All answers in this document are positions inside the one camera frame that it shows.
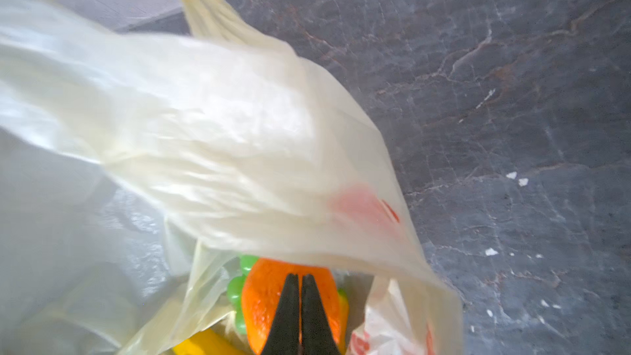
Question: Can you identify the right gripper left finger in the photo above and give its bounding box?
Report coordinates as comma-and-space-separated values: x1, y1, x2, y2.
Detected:
261, 274, 301, 355

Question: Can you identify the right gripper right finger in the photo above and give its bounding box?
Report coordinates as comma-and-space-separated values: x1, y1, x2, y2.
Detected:
301, 274, 340, 355

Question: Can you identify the orange fake fruit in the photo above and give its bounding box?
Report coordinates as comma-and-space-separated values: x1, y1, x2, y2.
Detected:
240, 258, 348, 354

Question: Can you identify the yellow fake banana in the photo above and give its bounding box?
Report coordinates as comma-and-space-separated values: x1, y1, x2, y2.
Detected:
172, 329, 246, 355

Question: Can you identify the cream plastic bag fruit print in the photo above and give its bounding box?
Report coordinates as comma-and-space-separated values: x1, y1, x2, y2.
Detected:
1, 0, 463, 354

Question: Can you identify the green fake grapes bunch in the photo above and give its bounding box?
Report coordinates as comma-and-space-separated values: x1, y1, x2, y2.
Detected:
227, 255, 258, 335

